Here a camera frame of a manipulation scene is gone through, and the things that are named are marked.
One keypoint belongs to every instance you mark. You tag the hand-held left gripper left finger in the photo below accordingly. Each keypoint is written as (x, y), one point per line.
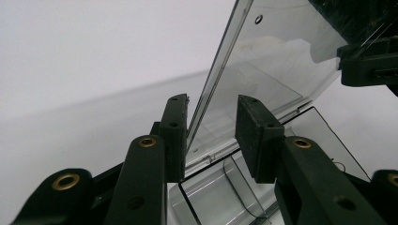
(174, 140)

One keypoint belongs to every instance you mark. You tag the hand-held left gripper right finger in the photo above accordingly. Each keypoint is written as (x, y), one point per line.
(258, 140)

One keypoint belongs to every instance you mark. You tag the clear plastic compartment box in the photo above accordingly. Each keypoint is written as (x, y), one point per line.
(269, 62)

